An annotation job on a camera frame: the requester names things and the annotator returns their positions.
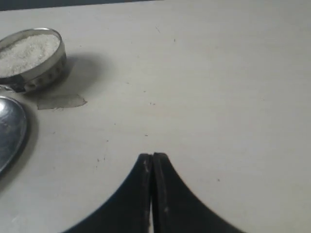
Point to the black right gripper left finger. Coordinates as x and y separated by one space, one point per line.
128 209

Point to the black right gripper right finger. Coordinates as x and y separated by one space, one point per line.
176 209

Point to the steel bowl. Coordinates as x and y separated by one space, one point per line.
41 75

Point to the clear tape patch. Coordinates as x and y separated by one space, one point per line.
60 101

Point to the round steel plate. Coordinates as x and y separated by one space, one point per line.
13 128

